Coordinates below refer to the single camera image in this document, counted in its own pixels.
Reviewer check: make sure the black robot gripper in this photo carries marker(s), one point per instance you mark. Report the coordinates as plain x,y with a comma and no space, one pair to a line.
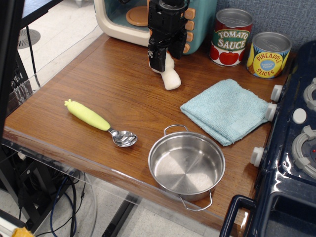
166,21

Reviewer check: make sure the white brown plush mushroom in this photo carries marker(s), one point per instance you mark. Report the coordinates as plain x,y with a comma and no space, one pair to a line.
170,77

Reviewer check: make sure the toy microwave cream and teal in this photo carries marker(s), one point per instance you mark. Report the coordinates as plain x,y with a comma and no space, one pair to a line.
128,21

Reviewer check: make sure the tomato sauce can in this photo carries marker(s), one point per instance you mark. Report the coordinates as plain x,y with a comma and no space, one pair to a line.
231,32

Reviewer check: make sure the light blue folded cloth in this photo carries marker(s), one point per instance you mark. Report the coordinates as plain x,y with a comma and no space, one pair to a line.
226,111

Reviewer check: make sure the pineapple slices can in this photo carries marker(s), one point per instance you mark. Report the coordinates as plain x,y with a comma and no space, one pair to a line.
268,54

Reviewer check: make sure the stainless steel pot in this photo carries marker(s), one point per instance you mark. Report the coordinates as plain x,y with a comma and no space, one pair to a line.
187,166

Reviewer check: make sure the black desk at left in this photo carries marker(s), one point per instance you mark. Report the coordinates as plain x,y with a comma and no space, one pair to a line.
14,16

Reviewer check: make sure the black table leg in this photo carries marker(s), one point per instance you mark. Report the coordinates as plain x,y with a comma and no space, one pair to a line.
118,220

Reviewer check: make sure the dark blue toy stove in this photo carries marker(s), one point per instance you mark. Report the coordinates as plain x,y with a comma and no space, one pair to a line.
285,201

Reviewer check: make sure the spoon with yellow-green handle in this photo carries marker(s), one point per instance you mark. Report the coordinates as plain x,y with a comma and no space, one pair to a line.
120,138

